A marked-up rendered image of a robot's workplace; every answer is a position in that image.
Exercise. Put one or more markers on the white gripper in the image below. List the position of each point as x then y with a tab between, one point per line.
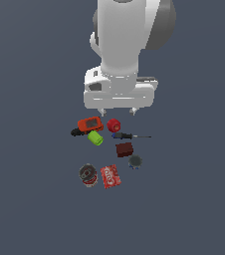
117	94

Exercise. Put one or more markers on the orange handheld device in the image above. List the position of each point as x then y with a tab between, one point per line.
90	124

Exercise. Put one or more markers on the grey round can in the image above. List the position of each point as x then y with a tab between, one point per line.
135	161

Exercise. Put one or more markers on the black marker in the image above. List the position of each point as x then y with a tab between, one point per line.
77	132

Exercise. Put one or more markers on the red cup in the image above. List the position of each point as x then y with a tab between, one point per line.
113	125

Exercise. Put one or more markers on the green cylinder cup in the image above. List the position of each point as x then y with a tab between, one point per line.
95	137

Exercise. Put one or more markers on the blue black screwdriver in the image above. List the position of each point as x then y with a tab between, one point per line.
124	135

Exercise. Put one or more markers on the red soup can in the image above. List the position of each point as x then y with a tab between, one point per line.
88	175

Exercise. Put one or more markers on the dark red box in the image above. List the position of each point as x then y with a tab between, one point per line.
124	149

